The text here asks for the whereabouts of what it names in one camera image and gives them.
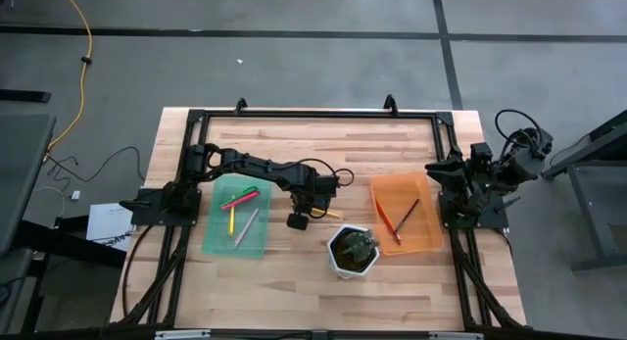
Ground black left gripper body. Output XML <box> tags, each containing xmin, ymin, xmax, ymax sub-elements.
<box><xmin>288</xmin><ymin>161</ymin><xmax>340</xmax><ymax>215</ymax></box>

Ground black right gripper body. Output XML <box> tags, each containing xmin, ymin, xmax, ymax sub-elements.
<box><xmin>461</xmin><ymin>141</ymin><xmax>498</xmax><ymax>187</ymax></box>

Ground silver pen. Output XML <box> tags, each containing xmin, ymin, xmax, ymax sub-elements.
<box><xmin>232</xmin><ymin>207</ymin><xmax>262</xmax><ymax>248</ymax></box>

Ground dark red pencil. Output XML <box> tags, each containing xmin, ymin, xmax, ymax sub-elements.
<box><xmin>394</xmin><ymin>198</ymin><xmax>421</xmax><ymax>234</ymax></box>

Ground pink pen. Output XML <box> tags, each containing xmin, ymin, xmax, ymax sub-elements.
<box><xmin>220</xmin><ymin>190</ymin><xmax>262</xmax><ymax>212</ymax></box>

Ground green pen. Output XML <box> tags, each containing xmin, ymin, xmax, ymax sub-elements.
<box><xmin>218</xmin><ymin>185</ymin><xmax>260</xmax><ymax>207</ymax></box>

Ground orange pencil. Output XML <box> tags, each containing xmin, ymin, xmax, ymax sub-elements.
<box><xmin>374</xmin><ymin>198</ymin><xmax>403</xmax><ymax>246</ymax></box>

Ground green translucent plastic bin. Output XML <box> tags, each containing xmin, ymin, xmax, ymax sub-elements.
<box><xmin>202</xmin><ymin>174</ymin><xmax>273</xmax><ymax>260</ymax></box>

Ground white hexagonal planter pot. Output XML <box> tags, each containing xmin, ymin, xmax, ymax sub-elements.
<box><xmin>326</xmin><ymin>223</ymin><xmax>381</xmax><ymax>281</ymax></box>

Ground small green cactus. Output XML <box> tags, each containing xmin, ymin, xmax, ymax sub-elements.
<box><xmin>341</xmin><ymin>230</ymin><xmax>380</xmax><ymax>264</ymax></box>

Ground orange translucent plastic bin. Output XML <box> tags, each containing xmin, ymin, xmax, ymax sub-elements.
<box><xmin>369</xmin><ymin>171</ymin><xmax>446</xmax><ymax>257</ymax></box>

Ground black metal stand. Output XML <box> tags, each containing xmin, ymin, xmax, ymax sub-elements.
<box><xmin>540</xmin><ymin>108</ymin><xmax>627</xmax><ymax>273</ymax></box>

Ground white paper sheet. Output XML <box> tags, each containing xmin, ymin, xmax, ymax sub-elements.
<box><xmin>86</xmin><ymin>202</ymin><xmax>136</xmax><ymax>253</ymax></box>

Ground dark grey desk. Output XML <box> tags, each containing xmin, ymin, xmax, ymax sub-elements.
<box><xmin>0</xmin><ymin>113</ymin><xmax>58</xmax><ymax>256</ymax></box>

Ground black flat bar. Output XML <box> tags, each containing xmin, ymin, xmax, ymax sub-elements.
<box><xmin>0</xmin><ymin>88</ymin><xmax>53</xmax><ymax>105</ymax></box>

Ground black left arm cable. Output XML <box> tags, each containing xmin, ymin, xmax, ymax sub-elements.
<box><xmin>297</xmin><ymin>157</ymin><xmax>356</xmax><ymax>187</ymax></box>

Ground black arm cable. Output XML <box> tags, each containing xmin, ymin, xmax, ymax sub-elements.
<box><xmin>297</xmin><ymin>157</ymin><xmax>356</xmax><ymax>187</ymax></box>
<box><xmin>493</xmin><ymin>109</ymin><xmax>546</xmax><ymax>151</ymax></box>

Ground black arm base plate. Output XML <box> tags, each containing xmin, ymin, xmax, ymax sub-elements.
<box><xmin>438</xmin><ymin>190</ymin><xmax>510</xmax><ymax>231</ymax></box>
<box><xmin>120</xmin><ymin>187</ymin><xmax>203</xmax><ymax>227</ymax></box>

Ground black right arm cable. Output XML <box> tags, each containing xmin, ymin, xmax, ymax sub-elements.
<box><xmin>493</xmin><ymin>109</ymin><xmax>546</xmax><ymax>151</ymax></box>

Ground black aluminium table frame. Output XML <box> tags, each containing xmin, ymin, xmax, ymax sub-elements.
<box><xmin>108</xmin><ymin>108</ymin><xmax>529</xmax><ymax>331</ymax></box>

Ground silver bracket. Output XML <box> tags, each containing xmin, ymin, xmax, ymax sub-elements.
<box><xmin>154</xmin><ymin>329</ymin><xmax>212</xmax><ymax>340</ymax></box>
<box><xmin>428</xmin><ymin>331</ymin><xmax>484</xmax><ymax>340</ymax></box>

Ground yellow cable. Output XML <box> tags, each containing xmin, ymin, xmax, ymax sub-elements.
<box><xmin>46</xmin><ymin>0</ymin><xmax>94</xmax><ymax>158</ymax></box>

